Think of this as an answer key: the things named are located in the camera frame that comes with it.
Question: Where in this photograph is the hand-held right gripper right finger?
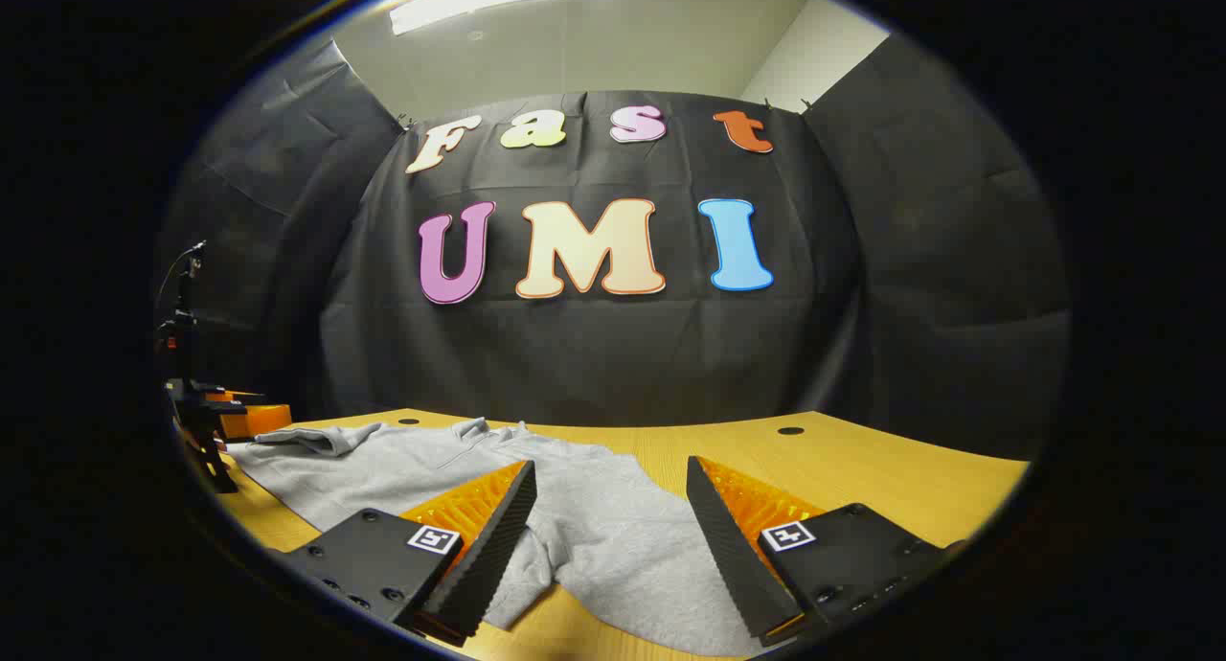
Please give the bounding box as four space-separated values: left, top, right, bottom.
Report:
686 455 968 648

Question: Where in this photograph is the black backdrop cloth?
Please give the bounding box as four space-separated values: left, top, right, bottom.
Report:
153 34 1072 461

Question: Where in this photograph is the grey sweatshirt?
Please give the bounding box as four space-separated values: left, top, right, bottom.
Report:
227 417 796 658

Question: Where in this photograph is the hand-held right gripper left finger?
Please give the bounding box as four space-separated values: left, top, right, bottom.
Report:
271 460 537 648

